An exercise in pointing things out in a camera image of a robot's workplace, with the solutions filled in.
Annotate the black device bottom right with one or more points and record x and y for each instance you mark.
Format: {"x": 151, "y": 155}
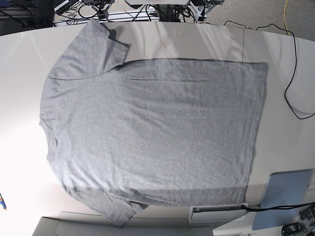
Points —
{"x": 293, "y": 229}

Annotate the blue orange object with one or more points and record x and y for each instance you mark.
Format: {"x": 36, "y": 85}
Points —
{"x": 2, "y": 203}

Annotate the white central mount base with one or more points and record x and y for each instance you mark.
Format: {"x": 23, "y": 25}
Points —
{"x": 157, "y": 2}

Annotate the blue-grey laptop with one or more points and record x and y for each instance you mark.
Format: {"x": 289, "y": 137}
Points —
{"x": 283, "y": 189}

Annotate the grey T-shirt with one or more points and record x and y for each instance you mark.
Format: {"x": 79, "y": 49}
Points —
{"x": 165, "y": 132}

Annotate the white cable grommet box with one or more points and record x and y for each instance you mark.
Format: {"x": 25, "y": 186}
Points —
{"x": 212, "y": 214}

